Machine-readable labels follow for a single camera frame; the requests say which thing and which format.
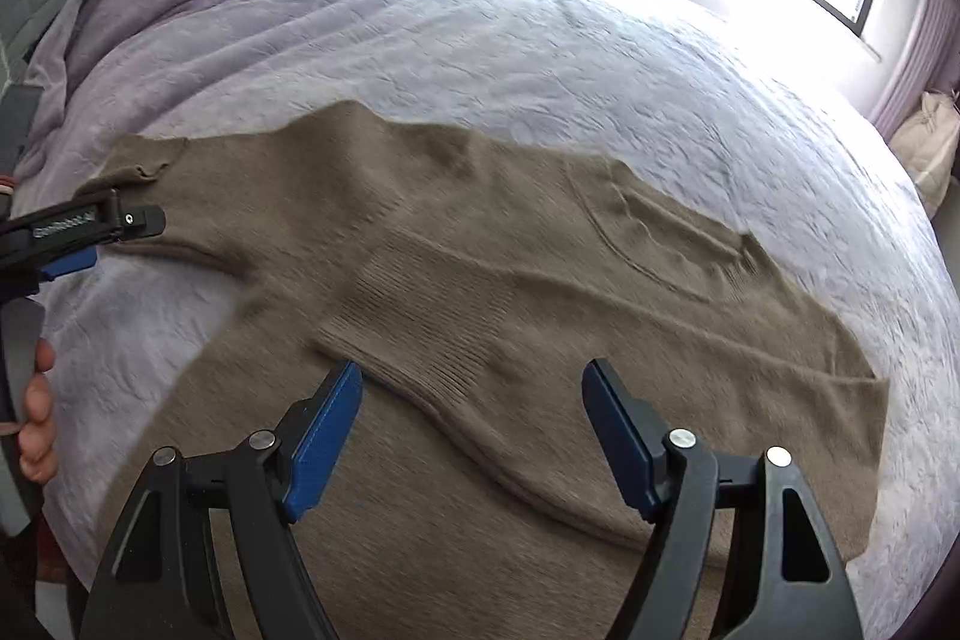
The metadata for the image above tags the olive brown knit sweater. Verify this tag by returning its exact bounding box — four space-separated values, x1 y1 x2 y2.
99 103 889 638

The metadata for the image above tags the cream puffer jacket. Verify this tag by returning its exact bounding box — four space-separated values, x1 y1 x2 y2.
890 92 960 218

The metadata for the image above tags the person's left hand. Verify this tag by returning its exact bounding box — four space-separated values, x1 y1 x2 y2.
18 339 59 486

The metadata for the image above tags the lavender fleece blanket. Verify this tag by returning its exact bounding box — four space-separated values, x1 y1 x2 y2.
14 0 958 638

